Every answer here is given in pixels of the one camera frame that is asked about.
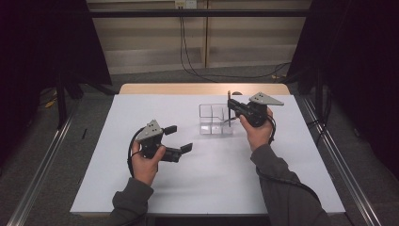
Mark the clear acrylic divided organizer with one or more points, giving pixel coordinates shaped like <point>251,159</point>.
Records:
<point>213,122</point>

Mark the wooden table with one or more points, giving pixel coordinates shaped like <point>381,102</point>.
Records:
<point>188,88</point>

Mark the black curtain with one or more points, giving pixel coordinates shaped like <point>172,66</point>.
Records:
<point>37,47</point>
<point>360,62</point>

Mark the dark paintbrush with gold ferrule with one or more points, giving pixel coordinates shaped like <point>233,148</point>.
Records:
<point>229,94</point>

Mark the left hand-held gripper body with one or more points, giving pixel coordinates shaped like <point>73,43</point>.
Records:
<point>150,130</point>

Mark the white table mat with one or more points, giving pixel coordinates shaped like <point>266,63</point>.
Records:
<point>204,175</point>

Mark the black horizontal metal bar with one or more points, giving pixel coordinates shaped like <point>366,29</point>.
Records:
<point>188,13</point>

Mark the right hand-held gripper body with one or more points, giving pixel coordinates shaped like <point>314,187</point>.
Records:
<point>255,114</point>

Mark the aluminium floor rail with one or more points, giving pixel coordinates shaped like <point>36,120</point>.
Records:
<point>345,169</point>
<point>40,169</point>

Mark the person's left hand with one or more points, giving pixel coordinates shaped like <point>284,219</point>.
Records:
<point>144,168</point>

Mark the person's right hand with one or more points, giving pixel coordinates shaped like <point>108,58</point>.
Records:
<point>258,136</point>

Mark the white wall socket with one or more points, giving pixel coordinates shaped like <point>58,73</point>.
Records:
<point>186,3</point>

